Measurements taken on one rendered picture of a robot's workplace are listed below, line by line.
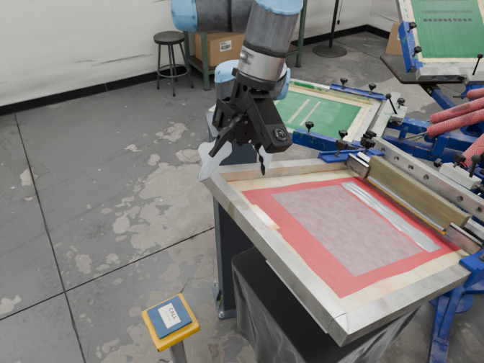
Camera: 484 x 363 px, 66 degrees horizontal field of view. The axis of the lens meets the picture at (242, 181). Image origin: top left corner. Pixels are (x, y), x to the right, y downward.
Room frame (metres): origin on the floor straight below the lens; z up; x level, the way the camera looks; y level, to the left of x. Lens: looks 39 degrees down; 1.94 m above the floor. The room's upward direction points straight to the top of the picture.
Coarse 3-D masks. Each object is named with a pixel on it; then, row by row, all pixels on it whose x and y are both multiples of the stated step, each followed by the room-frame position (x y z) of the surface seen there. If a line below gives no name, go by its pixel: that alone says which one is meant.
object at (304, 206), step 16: (256, 192) 0.81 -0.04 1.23; (272, 192) 0.83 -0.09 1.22; (288, 192) 0.85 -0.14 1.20; (304, 192) 0.87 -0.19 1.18; (320, 192) 0.89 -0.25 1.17; (336, 192) 0.91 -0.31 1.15; (272, 208) 0.74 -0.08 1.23; (288, 208) 0.76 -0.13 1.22; (304, 208) 0.78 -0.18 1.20; (320, 208) 0.79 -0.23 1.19; (336, 208) 0.81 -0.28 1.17; (352, 208) 0.83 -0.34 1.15; (368, 208) 0.85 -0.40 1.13; (400, 208) 0.89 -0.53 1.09; (288, 224) 0.68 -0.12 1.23; (304, 224) 0.70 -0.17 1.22; (320, 224) 0.71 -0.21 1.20
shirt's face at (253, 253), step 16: (240, 256) 0.81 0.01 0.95; (256, 256) 0.81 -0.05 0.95; (256, 272) 0.74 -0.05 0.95; (272, 272) 0.74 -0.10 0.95; (256, 288) 0.68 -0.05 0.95; (272, 288) 0.68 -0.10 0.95; (272, 304) 0.63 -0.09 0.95; (288, 304) 0.63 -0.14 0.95; (288, 320) 0.57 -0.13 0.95; (304, 320) 0.57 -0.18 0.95; (304, 336) 0.52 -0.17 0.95; (320, 336) 0.52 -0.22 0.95; (304, 352) 0.48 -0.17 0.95; (320, 352) 0.48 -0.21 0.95; (336, 352) 0.48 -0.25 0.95
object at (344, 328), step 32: (320, 160) 1.06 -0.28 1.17; (224, 192) 0.73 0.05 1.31; (256, 224) 0.61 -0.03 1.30; (288, 256) 0.52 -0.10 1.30; (320, 288) 0.44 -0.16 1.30; (416, 288) 0.49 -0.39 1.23; (448, 288) 0.53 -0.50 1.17; (320, 320) 0.38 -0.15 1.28; (352, 320) 0.37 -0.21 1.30; (384, 320) 0.39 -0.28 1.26
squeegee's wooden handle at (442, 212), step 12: (372, 156) 1.04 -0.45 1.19; (372, 168) 1.02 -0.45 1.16; (384, 168) 0.99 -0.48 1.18; (384, 180) 0.97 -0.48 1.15; (396, 180) 0.94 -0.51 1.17; (408, 180) 0.91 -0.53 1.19; (396, 192) 0.92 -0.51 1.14; (408, 192) 0.89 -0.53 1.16; (420, 192) 0.87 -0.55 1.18; (432, 192) 0.86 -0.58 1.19; (420, 204) 0.85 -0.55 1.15; (432, 204) 0.82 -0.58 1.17; (444, 204) 0.80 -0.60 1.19; (432, 216) 0.80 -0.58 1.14; (444, 216) 0.78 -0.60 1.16; (456, 216) 0.76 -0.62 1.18; (468, 216) 0.75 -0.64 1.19
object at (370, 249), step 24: (408, 216) 0.85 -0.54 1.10; (288, 240) 0.62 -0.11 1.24; (312, 240) 0.63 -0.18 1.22; (336, 240) 0.65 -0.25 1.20; (360, 240) 0.67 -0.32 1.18; (384, 240) 0.69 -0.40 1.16; (408, 240) 0.72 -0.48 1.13; (432, 240) 0.74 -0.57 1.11; (312, 264) 0.54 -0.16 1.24; (336, 264) 0.56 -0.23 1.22; (360, 264) 0.57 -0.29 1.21; (384, 264) 0.59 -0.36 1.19; (408, 264) 0.61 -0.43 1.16; (336, 288) 0.48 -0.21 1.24; (360, 288) 0.49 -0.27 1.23
